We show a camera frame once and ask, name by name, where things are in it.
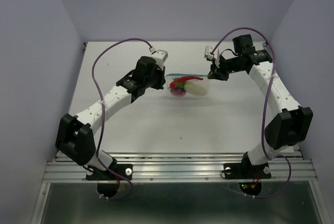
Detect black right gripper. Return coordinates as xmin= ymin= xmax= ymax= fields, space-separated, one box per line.
xmin=207 ymin=54 xmax=244 ymax=81

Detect clear zip top bag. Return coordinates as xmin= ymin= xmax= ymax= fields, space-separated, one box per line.
xmin=164 ymin=73 xmax=209 ymax=98

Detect red chili pepper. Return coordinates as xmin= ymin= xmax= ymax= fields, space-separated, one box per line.
xmin=169 ymin=76 xmax=203 ymax=89

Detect purple red onion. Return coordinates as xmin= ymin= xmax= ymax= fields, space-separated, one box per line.
xmin=170 ymin=87 xmax=187 ymax=98

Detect white daikon radish with leaves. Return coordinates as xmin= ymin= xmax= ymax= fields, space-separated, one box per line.
xmin=183 ymin=82 xmax=208 ymax=96

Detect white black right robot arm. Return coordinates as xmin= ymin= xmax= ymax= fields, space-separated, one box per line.
xmin=204 ymin=34 xmax=313 ymax=177

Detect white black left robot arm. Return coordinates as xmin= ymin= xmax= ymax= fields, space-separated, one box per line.
xmin=55 ymin=51 xmax=168 ymax=179

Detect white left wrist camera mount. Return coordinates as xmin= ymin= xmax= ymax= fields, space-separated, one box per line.
xmin=150 ymin=50 xmax=168 ymax=70

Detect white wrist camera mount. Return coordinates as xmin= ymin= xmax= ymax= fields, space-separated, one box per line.
xmin=150 ymin=50 xmax=168 ymax=70
xmin=204 ymin=46 xmax=221 ymax=66

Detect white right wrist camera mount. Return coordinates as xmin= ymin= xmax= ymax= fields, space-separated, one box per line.
xmin=204 ymin=46 xmax=221 ymax=66

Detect aluminium front frame rails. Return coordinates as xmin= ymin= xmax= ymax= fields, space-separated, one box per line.
xmin=42 ymin=151 xmax=318 ymax=183

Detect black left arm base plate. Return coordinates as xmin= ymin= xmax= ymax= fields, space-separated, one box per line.
xmin=82 ymin=163 xmax=133 ymax=181

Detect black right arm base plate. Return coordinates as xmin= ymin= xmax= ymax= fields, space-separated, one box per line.
xmin=223 ymin=163 xmax=271 ymax=180

